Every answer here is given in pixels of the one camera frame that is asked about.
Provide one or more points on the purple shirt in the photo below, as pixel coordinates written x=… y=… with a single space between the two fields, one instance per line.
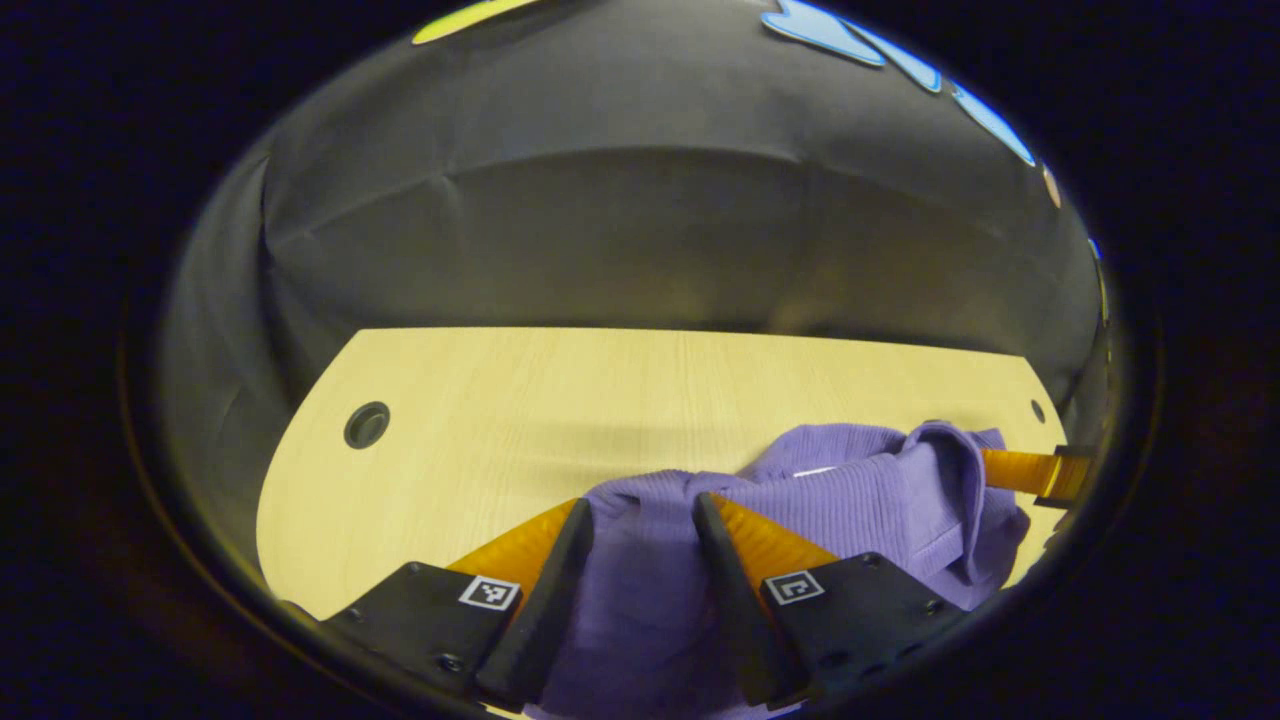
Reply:
x=850 y=500

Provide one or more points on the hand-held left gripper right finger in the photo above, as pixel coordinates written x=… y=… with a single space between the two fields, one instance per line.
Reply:
x=735 y=610

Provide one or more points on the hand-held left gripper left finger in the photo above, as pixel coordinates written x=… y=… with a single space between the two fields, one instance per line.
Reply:
x=550 y=610

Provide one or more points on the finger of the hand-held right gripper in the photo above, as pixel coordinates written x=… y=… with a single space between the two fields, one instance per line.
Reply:
x=1020 y=472

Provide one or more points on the black backdrop cloth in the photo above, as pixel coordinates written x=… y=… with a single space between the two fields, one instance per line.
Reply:
x=600 y=200

